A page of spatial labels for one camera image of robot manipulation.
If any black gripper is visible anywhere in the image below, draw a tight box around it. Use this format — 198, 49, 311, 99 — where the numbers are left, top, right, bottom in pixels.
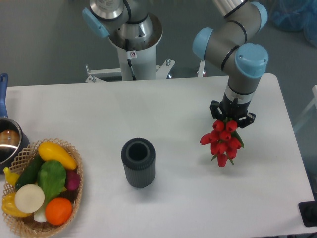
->
209, 95, 256, 128

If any red tulip bouquet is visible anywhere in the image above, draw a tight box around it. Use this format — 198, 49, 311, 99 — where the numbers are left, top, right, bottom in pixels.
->
200, 118, 244, 167

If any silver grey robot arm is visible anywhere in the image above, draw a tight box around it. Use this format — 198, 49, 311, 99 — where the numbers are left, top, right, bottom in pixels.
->
82, 0, 268, 128

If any dark grey ribbed vase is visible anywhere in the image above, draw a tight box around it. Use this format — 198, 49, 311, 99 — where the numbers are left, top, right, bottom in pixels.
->
121, 138, 156, 188

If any blue plastic bag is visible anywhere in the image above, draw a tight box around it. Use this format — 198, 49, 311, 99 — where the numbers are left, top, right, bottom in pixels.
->
269, 0, 317, 47

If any black device at table edge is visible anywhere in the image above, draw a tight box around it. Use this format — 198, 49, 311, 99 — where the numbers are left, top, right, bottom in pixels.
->
298, 201, 317, 227

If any purple red onion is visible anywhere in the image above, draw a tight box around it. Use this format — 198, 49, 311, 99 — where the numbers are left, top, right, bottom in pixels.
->
65, 170, 81, 191

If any yellow squash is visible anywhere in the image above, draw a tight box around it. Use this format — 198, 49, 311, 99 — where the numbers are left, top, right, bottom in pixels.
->
38, 141, 77, 170

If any green lettuce leaf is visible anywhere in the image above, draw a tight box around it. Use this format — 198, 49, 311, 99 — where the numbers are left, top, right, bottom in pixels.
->
38, 160, 66, 205

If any orange fruit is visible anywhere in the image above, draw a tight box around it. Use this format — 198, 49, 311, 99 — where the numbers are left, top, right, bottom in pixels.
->
45, 197, 72, 226

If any green cucumber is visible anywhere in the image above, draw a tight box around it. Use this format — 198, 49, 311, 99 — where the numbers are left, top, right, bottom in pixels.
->
15, 154, 44, 191

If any white leek stalk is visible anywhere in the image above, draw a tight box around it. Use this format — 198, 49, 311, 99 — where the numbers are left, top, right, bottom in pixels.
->
33, 204, 47, 223

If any white round onion slice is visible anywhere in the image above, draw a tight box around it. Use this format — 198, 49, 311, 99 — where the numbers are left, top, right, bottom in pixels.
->
14, 184, 45, 213

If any woven wicker basket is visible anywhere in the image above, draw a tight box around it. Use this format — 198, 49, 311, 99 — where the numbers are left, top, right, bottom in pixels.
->
0, 138, 84, 238

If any yellow bell pepper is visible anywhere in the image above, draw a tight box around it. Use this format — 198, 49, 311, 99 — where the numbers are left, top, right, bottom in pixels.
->
1, 192, 32, 218

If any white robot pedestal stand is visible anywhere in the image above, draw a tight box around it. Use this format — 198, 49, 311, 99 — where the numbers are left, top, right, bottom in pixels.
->
85, 47, 207, 83

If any blue handled saucepan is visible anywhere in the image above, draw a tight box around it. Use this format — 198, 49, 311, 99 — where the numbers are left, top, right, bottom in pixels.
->
0, 73, 29, 175

